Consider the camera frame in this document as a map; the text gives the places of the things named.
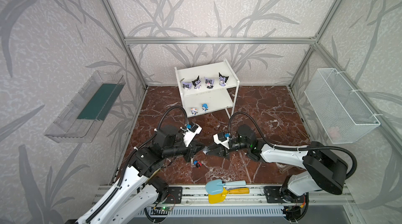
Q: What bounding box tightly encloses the red capped blue figurine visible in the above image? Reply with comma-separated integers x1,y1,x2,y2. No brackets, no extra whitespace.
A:
193,160,202,169

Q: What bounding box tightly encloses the pink white small figurine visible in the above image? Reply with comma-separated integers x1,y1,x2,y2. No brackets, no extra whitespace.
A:
190,107,198,116

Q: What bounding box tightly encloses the blue-capped small figurine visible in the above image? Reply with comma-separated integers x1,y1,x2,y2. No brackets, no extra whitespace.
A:
202,104,208,112

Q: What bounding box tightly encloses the black eared purple figurine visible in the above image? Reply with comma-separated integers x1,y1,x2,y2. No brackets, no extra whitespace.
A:
182,82,193,90

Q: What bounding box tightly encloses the black-headed purple figurine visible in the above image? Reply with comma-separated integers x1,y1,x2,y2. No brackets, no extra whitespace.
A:
192,76,202,90

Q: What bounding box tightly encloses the black white red figurine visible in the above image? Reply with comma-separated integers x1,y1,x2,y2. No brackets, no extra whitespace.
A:
218,72,229,87

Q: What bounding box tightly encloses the purple pale figurine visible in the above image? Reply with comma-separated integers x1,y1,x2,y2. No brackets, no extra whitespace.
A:
204,77,215,89

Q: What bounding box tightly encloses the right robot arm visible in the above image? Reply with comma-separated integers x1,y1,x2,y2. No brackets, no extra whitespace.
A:
204,119,358,203

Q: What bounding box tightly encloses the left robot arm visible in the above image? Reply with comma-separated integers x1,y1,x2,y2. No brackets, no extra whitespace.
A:
75,116,204,224

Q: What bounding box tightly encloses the white two-tier metal shelf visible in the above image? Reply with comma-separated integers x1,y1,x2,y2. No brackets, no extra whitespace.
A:
174,59,240,118

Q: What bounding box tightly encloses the brown plastic toy rake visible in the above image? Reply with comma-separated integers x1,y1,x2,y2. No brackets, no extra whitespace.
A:
279,165,294,174

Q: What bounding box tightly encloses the light blue toy shovel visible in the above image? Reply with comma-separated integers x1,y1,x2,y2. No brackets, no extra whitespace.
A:
205,179,246,195

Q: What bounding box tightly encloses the yellow toy shovel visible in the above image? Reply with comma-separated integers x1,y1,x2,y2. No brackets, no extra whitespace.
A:
208,187,250,204

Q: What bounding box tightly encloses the green circuit board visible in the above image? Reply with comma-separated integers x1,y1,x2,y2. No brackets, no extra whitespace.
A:
151,205,174,215

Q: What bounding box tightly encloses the pink item in basket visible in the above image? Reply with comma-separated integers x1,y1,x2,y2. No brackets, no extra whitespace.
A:
328,127,342,141

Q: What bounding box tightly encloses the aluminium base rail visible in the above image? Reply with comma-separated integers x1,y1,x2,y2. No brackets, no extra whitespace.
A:
94,183,356,207

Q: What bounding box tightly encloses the clear plastic wall tray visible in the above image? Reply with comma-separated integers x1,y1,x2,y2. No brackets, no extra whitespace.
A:
44,71,126,143

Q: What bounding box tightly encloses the white wire mesh basket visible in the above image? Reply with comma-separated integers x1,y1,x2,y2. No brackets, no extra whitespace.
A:
305,68,381,144

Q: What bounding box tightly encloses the aluminium cage frame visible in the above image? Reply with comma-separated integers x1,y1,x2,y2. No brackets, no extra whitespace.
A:
118,0,402,195

